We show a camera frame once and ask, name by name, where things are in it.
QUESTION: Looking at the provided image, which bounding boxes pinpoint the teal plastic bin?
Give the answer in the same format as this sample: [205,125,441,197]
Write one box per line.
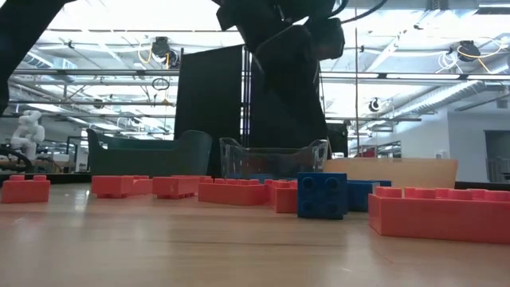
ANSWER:
[86,128,214,179]

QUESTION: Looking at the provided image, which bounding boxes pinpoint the grey door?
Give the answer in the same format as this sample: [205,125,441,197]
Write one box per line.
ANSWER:
[484,130,510,183]

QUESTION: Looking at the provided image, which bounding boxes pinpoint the orange 2x4 toy brick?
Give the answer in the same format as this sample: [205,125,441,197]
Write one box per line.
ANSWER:
[367,186,510,245]
[152,175,213,200]
[265,179,299,214]
[197,178,269,207]

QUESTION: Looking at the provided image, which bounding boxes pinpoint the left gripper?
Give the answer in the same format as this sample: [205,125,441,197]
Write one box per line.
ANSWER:
[254,24,322,104]

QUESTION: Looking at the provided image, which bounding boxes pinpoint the blue 2x4 toy brick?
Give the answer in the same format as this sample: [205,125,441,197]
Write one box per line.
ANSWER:
[346,179,393,213]

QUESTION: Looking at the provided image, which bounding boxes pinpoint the blue 2x2 toy brick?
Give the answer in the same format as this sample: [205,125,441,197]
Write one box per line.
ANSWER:
[296,171,348,221]

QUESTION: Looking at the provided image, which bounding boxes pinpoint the black folding screen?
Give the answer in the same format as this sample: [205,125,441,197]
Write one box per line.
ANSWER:
[174,44,322,179]

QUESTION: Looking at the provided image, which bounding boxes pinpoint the clear plastic bin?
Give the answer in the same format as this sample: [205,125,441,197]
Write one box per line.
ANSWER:
[218,137,330,180]

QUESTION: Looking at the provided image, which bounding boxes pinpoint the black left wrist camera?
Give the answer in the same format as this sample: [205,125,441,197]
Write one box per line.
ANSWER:
[304,18,346,61]

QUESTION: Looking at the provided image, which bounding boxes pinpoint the red furniture piece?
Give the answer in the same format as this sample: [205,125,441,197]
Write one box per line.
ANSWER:
[352,147,378,159]

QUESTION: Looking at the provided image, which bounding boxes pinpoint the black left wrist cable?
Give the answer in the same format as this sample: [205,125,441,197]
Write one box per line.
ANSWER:
[338,0,390,25]

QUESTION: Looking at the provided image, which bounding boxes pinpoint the orange 2x2 toy brick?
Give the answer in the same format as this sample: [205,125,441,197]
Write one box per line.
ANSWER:
[1,174,52,205]
[91,175,135,199]
[133,178,154,196]

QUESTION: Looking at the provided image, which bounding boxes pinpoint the thin metal pole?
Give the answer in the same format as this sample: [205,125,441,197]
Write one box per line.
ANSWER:
[353,23,359,159]

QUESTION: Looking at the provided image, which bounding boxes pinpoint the white ventilation duct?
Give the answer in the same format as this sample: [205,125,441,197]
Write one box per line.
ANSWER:
[392,79,510,119]

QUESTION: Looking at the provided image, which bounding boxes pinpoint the orange plastic bin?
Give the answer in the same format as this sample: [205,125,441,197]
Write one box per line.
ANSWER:
[323,158,459,189]

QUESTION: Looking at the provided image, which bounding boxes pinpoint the pile of toy bricks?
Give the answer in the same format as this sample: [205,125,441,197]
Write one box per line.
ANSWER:
[0,171,510,191]

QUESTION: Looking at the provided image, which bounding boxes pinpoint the black equipment box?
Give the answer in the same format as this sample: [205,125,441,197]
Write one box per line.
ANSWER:
[326,122,350,159]

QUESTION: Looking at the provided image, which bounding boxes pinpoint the white humanoid robot figure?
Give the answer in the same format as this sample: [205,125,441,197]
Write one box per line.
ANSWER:
[10,110,46,163]

